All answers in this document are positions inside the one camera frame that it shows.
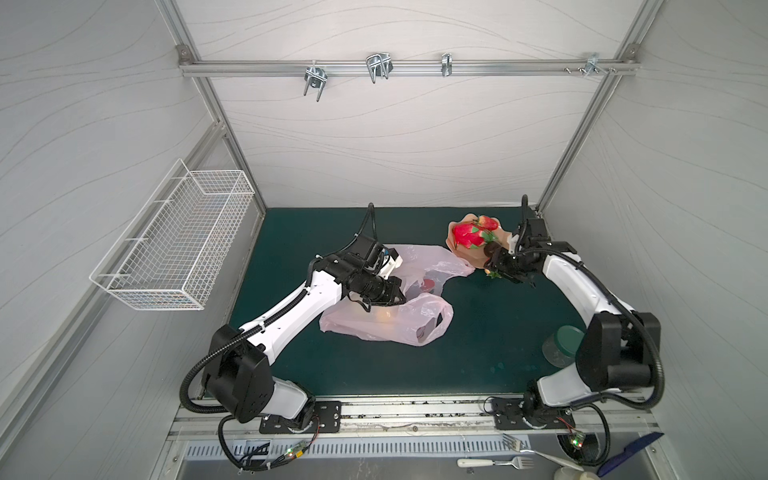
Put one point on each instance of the blue plastic knife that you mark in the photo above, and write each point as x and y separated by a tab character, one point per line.
628	452

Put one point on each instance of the small metal bracket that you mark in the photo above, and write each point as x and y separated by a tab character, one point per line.
446	65

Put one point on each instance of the green table mat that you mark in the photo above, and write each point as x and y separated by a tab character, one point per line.
492	345

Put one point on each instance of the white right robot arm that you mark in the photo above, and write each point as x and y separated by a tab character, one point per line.
618	358

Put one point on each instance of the green lid jar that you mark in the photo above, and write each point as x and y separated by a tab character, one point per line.
561	347

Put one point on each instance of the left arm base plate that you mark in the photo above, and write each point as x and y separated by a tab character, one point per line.
325	417

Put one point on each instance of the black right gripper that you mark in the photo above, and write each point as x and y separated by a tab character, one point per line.
501	261

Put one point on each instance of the white wire basket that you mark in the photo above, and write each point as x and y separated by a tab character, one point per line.
169	256

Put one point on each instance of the white handled fork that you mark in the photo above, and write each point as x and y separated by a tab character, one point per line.
518	463

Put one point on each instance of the aluminium crossbar rail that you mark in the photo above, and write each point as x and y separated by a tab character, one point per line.
401	68

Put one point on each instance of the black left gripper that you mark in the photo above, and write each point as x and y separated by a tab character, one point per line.
392	285

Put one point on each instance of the pink plastic bag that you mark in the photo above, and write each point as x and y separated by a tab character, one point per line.
420	314

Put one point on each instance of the metal hook clamp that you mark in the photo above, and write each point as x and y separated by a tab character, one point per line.
315	79

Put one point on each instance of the metal bolt bracket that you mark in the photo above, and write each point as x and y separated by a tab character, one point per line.
591	67

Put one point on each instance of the brown fruit plate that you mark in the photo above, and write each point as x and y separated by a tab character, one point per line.
476	257

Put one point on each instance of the metal u-bolt clamp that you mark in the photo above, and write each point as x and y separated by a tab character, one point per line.
379	65

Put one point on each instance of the pink dragon fruit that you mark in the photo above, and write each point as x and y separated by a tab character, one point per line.
472	236

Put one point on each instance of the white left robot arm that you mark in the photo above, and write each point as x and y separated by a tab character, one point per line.
235	376

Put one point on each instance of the white cup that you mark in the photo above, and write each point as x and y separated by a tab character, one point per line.
566	473

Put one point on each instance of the red fruit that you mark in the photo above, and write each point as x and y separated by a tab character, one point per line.
427	286

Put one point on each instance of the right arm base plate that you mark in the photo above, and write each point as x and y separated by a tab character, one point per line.
512	414

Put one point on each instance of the silver fork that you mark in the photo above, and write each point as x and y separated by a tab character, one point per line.
517	445

